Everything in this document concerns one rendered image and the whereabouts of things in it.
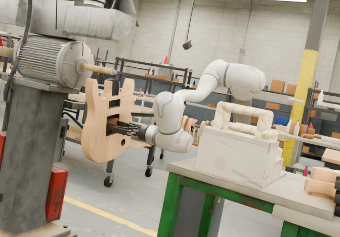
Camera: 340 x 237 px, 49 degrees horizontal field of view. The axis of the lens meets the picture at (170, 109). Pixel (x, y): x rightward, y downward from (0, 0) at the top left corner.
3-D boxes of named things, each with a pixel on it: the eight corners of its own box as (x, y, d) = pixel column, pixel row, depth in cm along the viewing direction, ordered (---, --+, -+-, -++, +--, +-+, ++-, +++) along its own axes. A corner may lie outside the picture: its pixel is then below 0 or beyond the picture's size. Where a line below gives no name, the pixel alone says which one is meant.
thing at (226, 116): (218, 128, 149) (223, 105, 149) (221, 128, 152) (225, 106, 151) (225, 130, 148) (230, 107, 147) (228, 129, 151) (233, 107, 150)
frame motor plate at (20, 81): (1, 80, 205) (2, 73, 204) (34, 84, 226) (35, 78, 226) (48, 91, 189) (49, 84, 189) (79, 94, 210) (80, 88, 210)
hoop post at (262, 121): (253, 138, 134) (258, 113, 133) (255, 138, 137) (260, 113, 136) (261, 140, 132) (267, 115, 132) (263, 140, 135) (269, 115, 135)
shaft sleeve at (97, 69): (82, 68, 192) (84, 63, 192) (86, 70, 195) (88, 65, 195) (110, 74, 184) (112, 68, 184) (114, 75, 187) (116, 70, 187)
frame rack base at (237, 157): (192, 169, 143) (201, 126, 142) (207, 165, 157) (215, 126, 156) (261, 190, 131) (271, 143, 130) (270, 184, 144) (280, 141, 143)
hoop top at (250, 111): (214, 108, 141) (216, 100, 141) (217, 109, 144) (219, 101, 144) (266, 119, 132) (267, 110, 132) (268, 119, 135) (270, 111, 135)
